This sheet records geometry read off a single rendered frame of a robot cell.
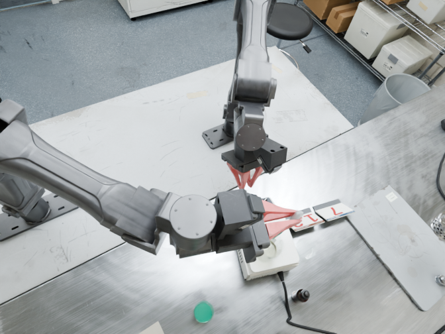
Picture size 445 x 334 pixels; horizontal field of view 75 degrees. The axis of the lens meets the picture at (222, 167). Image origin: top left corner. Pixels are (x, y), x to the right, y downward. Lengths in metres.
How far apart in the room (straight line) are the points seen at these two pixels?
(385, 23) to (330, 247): 2.15
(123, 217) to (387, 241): 0.73
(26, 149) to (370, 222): 0.83
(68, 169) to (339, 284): 0.68
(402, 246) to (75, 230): 0.88
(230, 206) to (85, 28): 2.76
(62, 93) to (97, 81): 0.26
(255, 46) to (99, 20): 2.55
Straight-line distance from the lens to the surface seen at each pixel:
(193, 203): 0.36
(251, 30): 0.65
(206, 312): 0.73
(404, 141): 1.19
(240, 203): 0.36
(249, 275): 0.71
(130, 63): 2.60
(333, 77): 2.79
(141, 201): 0.43
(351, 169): 1.01
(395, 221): 0.98
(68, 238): 0.84
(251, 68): 0.60
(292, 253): 0.72
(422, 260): 0.98
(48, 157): 0.44
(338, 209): 0.89
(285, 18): 2.02
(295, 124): 1.03
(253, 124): 0.53
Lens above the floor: 1.65
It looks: 59 degrees down
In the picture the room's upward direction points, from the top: 11 degrees clockwise
